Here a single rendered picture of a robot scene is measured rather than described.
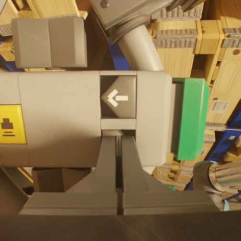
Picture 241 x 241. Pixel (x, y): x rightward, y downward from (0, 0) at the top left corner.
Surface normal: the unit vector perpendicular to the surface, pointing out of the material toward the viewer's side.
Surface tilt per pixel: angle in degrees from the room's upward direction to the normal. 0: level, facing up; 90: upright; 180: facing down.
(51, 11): 90
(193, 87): 74
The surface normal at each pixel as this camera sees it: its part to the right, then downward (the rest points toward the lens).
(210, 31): -0.18, -0.54
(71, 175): -0.27, 0.25
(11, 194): 0.37, 0.00
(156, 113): 0.02, 0.25
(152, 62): 0.27, 0.18
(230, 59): -0.18, 0.84
